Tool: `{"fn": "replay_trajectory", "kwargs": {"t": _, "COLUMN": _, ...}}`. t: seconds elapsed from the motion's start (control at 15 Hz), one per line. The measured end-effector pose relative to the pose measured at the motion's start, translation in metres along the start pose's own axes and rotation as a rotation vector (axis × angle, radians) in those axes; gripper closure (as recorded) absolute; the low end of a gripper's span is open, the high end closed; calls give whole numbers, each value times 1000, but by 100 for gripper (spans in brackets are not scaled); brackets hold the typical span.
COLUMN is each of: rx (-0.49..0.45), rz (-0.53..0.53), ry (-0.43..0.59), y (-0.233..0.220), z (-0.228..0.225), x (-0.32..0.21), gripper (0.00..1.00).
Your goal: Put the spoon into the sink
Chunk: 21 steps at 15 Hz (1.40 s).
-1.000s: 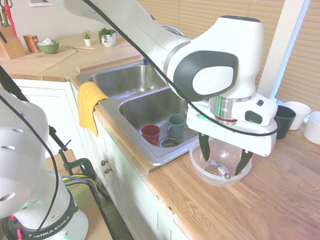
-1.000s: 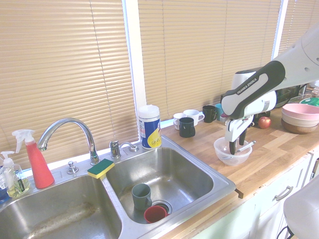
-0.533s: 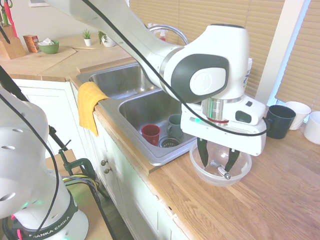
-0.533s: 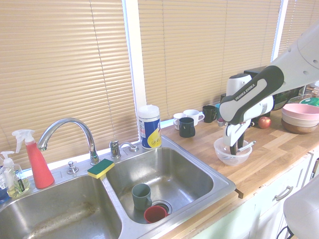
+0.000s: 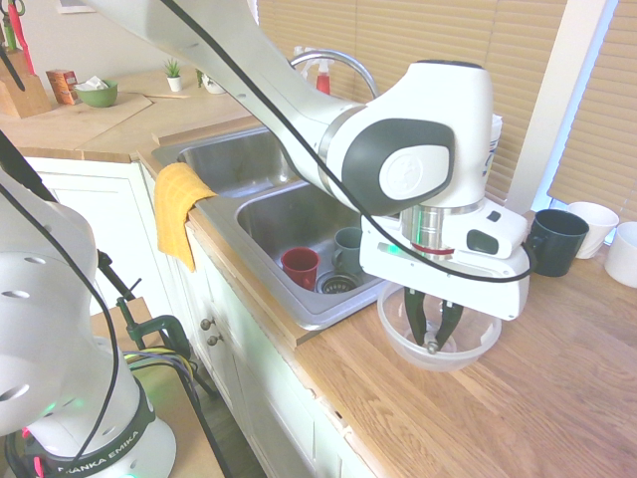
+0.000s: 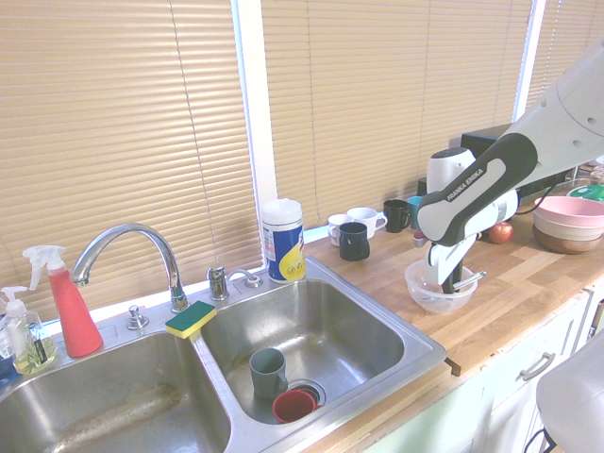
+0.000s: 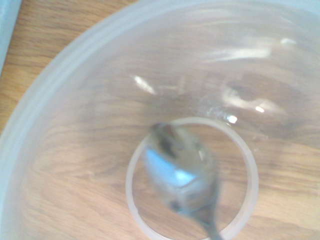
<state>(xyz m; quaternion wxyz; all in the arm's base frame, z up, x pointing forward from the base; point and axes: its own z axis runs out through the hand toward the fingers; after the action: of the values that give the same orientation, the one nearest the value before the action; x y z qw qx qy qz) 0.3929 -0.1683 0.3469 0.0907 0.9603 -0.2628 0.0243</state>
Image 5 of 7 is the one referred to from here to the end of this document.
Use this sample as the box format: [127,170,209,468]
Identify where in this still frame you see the yellow dish cloth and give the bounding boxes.
[153,161,219,273]

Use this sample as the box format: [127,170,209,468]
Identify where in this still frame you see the white plant pot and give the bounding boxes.
[195,69,228,97]

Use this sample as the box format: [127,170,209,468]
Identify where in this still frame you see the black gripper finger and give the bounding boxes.
[437,300,466,346]
[403,288,431,346]

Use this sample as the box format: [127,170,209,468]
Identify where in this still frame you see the grey green mug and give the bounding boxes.
[330,226,364,277]

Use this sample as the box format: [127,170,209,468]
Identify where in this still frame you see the red spray bottle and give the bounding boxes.
[293,45,334,97]

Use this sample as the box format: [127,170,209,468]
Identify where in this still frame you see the sink drain strainer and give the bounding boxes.
[314,270,361,295]

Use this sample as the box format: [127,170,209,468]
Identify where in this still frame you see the small potted green plant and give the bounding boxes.
[162,57,184,94]

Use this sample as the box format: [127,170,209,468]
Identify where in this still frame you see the tan window blind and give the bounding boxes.
[546,0,637,223]
[255,0,569,203]

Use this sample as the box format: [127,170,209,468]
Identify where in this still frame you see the wooden cutting board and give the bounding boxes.
[0,91,153,151]

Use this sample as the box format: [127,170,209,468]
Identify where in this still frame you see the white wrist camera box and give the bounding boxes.
[464,199,531,261]

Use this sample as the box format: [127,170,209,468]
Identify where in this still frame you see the chrome gooseneck faucet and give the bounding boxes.
[289,48,381,99]

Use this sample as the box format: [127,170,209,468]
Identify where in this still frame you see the red handled knife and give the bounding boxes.
[6,0,37,77]

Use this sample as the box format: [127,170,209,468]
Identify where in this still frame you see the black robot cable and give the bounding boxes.
[0,0,537,478]

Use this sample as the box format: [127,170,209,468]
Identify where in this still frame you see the wooden knife block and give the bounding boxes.
[0,46,53,120]

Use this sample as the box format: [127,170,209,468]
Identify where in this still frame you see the orange cardboard box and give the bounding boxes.
[45,68,81,107]

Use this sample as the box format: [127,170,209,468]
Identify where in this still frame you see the red plastic cup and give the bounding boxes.
[280,246,321,291]

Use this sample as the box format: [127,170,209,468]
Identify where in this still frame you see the white wipes canister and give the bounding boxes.
[479,113,506,178]

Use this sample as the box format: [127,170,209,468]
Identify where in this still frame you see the green metal clamp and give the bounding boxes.
[115,295,193,360]

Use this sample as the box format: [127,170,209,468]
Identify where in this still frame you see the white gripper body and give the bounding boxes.
[358,214,531,322]

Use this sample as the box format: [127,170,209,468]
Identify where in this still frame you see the clear plastic bowl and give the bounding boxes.
[375,283,504,373]

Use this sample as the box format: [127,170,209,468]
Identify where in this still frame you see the dark green mug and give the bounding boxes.
[526,208,591,279]

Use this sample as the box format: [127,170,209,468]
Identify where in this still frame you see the green bowl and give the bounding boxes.
[74,79,120,109]

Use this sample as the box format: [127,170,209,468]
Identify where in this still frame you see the stainless steel double sink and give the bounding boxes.
[150,125,395,333]

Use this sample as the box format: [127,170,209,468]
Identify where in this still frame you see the white ceramic cup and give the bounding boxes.
[603,220,637,290]
[566,200,621,261]

